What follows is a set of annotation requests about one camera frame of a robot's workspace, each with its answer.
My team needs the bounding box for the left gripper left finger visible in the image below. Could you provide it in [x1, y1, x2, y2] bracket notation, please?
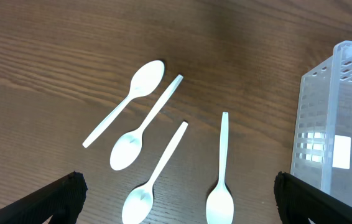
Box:
[0, 172, 88, 224]

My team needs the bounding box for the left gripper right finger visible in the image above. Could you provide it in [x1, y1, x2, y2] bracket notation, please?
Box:
[274, 172, 352, 224]

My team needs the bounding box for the clear plastic basket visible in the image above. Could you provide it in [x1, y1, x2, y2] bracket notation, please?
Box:
[290, 40, 352, 207]

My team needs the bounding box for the white label sticker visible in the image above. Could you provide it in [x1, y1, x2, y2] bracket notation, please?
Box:
[332, 135, 351, 170]

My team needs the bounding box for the white plastic spoon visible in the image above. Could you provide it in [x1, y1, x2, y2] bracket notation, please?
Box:
[82, 60, 165, 148]
[206, 112, 234, 224]
[109, 74, 183, 170]
[121, 121, 188, 224]

